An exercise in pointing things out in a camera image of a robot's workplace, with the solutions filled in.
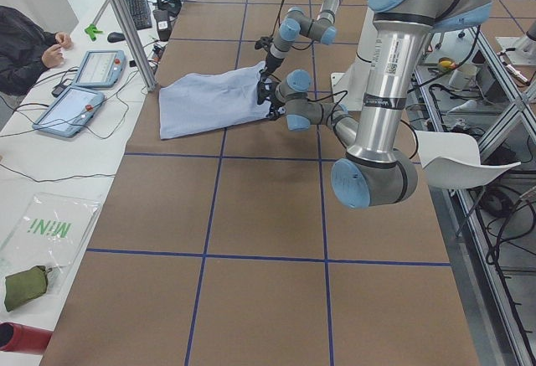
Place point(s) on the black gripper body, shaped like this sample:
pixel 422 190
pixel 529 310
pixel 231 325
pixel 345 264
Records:
pixel 270 64
pixel 263 90

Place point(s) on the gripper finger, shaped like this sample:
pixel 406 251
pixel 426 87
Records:
pixel 275 113
pixel 265 76

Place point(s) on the light blue striped shirt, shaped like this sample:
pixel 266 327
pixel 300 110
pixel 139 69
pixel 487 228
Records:
pixel 198 103

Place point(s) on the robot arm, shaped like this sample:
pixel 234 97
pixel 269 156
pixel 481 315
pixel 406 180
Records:
pixel 320 29
pixel 372 172

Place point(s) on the black keyboard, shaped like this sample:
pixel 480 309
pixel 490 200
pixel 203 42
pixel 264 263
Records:
pixel 140 12

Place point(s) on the black computer mouse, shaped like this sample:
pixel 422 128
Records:
pixel 115 37

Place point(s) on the far blue teach pendant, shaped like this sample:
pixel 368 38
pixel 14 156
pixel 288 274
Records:
pixel 100 69

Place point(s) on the blue teach pendant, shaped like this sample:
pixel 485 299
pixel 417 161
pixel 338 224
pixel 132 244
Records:
pixel 70 112
pixel 100 69

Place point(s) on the green plastic clip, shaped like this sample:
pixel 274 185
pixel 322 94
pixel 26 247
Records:
pixel 92 31

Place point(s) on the near blue teach pendant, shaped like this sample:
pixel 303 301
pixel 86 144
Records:
pixel 70 112

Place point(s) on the seated person black jacket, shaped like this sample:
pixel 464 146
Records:
pixel 27 51

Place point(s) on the white MINI plastic bag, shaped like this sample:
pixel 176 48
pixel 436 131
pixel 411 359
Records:
pixel 50 233

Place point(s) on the green fabric pouch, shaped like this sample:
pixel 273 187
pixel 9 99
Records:
pixel 25 286

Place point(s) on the red cylinder bottle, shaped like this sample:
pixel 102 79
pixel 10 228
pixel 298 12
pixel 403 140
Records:
pixel 19 338

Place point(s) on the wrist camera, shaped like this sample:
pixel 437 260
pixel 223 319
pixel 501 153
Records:
pixel 263 43
pixel 265 91

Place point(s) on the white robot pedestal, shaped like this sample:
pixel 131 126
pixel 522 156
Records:
pixel 351 84

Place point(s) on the aluminium frame post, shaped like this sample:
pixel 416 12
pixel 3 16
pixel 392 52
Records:
pixel 129 30

